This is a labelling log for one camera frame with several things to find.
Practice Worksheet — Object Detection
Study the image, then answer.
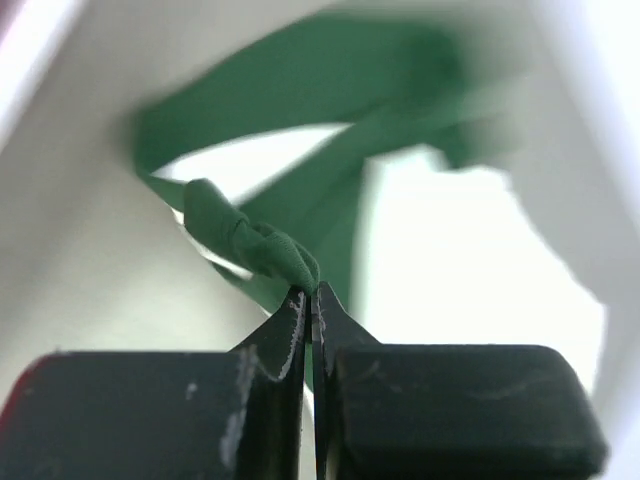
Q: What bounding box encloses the white and green t shirt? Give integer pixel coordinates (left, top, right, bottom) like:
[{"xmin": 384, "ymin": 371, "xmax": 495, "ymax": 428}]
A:
[{"xmin": 0, "ymin": 0, "xmax": 640, "ymax": 480}]

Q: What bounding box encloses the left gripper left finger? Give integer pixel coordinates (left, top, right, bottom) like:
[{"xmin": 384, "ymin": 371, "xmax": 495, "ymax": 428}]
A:
[{"xmin": 1, "ymin": 289, "xmax": 306, "ymax": 479}]

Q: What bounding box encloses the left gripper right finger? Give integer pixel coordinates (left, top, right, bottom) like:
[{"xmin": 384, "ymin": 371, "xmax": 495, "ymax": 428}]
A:
[{"xmin": 310, "ymin": 283, "xmax": 608, "ymax": 479}]

